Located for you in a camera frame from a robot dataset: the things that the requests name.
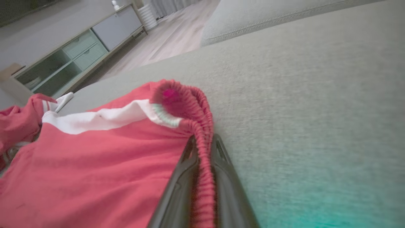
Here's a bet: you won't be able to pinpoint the white ribbed cylinder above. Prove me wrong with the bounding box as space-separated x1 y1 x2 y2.
138 3 159 31

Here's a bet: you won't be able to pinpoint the white and green sideboard cabinet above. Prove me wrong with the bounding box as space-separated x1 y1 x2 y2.
0 4 148 105

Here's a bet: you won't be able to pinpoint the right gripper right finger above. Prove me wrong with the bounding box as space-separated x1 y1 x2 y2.
211 134 260 228

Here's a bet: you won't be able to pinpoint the large grey sofa seat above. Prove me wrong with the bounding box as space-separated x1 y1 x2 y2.
59 0 405 228

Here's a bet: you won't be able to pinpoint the red shorts with white trim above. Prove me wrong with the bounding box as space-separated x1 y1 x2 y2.
0 79 219 228

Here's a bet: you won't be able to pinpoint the grey curtain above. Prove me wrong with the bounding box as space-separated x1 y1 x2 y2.
144 0 203 18

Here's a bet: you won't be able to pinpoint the red shirt with white sleeves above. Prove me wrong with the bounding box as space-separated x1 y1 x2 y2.
0 92 75 155

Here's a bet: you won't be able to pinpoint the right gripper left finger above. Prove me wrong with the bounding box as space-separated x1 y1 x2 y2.
147 136 200 228

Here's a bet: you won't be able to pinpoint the grey sofa cushion with seam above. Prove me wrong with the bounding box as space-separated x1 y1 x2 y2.
201 0 385 47

